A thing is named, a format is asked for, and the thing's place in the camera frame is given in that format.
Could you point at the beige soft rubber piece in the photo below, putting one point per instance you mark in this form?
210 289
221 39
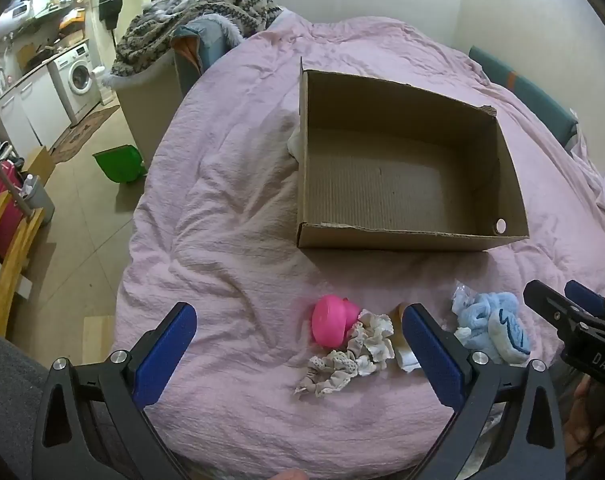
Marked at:
406 360

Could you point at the beige fabric hamper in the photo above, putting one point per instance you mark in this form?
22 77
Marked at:
147 110

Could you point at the person's grey trousers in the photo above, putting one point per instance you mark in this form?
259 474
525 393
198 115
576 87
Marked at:
7 400

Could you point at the black hanging garment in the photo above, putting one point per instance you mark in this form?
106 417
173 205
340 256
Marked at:
111 5

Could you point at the small cardboard box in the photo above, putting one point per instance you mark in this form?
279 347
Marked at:
37 162

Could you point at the grey lace scrunchie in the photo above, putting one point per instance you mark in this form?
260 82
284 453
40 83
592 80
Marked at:
330 372

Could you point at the patterned knit blanket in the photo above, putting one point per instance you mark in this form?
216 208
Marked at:
192 15

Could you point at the wooden chair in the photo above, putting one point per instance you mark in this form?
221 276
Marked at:
12 270

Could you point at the person's right hand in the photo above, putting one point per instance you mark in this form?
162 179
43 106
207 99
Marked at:
582 425

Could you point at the white cloth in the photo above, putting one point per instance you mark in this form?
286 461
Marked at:
296 142

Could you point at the green dustpan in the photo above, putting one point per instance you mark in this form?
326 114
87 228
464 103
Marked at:
120 162

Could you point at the grey bin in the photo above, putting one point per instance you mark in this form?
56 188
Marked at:
38 200

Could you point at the white kitchen cabinets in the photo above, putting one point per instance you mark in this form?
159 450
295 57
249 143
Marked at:
30 105

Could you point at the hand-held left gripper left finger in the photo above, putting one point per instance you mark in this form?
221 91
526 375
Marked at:
165 355

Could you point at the pink bed cover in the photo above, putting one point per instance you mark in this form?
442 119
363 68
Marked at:
222 240

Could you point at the brown cardboard box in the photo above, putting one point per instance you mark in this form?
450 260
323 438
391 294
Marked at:
397 180

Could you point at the clear plastic bag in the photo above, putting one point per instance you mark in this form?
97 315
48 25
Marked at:
463 294

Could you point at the brown floor rug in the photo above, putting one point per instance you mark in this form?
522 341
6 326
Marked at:
85 132

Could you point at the white crumpled sheet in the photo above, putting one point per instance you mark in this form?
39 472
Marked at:
600 175

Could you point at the red suitcase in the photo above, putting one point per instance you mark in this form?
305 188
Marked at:
0 205

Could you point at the teal headboard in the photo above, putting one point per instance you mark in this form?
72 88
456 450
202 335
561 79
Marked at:
527 90

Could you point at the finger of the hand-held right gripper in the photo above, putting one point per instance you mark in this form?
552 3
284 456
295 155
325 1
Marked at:
595 302
552 307

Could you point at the white washing machine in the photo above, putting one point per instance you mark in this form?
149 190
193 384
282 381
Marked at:
77 77

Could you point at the kitchen wall shelf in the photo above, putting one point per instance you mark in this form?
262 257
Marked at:
47 2

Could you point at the cream lace scrunchie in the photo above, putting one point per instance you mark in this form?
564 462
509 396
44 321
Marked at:
375 342

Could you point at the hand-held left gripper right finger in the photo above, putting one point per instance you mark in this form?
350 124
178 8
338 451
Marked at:
432 355

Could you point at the light blue fluffy sock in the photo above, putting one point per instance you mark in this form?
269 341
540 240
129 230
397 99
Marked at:
475 317
507 335

